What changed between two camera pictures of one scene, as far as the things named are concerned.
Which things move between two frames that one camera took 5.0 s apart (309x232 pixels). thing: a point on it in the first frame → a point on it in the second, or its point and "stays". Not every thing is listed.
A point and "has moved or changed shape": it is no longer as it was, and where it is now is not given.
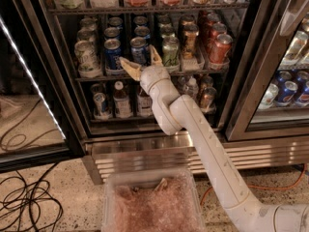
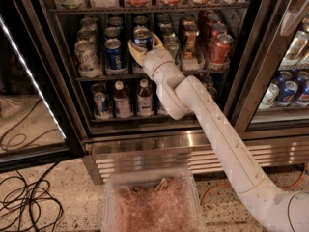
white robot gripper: x=153 y=75 → x=156 y=60
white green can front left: x=89 y=65 stays
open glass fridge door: x=37 y=122 stays
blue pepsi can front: x=138 y=48 has moved or changed shape
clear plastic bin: x=151 y=200 stays
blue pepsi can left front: x=112 y=55 stays
